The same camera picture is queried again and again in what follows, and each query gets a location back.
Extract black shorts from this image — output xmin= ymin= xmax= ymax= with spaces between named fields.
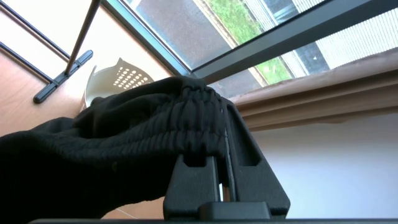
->
xmin=0 ymin=76 xmax=228 ymax=224

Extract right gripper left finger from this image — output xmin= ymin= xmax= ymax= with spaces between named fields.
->
xmin=162 ymin=154 xmax=224 ymax=220

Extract beige curtain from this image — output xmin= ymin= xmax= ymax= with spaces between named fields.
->
xmin=229 ymin=48 xmax=398 ymax=132

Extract window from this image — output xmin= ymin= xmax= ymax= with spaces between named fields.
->
xmin=101 ymin=0 xmax=398 ymax=99

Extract black clothes rack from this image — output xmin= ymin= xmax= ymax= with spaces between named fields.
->
xmin=0 ymin=0 xmax=102 ymax=105

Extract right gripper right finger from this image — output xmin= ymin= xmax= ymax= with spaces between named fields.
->
xmin=222 ymin=98 xmax=291 ymax=219

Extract white laundry basket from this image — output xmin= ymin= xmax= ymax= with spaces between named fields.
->
xmin=81 ymin=57 xmax=155 ymax=111

